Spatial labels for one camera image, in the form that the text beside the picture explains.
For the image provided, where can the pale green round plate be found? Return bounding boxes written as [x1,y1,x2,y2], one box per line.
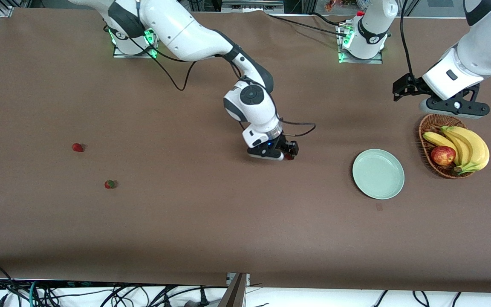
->
[352,148,405,200]

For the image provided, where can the brown wicker basket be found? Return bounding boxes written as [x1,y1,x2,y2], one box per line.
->
[419,113,479,179]

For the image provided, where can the red apple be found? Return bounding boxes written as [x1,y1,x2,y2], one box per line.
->
[431,146,456,166]

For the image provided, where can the yellow banana bunch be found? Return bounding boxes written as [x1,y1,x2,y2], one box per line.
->
[423,126,490,175]

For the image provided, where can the colourful toy pile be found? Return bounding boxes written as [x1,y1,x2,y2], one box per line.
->
[324,0,370,12]

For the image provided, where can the brown table cover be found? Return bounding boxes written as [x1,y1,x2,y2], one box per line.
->
[0,8,491,294]

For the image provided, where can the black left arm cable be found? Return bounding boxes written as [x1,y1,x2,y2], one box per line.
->
[400,0,415,80]

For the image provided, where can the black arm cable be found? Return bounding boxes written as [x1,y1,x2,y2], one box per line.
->
[128,0,317,138]
[400,0,415,80]

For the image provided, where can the aluminium left arm base plate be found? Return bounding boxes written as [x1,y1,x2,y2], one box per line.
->
[337,22,384,64]

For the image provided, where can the black base cable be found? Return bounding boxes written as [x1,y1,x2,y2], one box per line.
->
[309,12,342,27]
[267,14,347,37]

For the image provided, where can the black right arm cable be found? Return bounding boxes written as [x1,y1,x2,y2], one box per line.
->
[128,0,317,138]

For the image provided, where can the grey frame rail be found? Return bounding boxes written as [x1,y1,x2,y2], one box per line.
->
[222,0,285,14]

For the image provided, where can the aluminium frame post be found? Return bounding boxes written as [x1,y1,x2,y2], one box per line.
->
[218,273,251,307]

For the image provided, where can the aluminium right arm base plate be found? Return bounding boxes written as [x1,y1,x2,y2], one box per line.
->
[113,28,159,59]

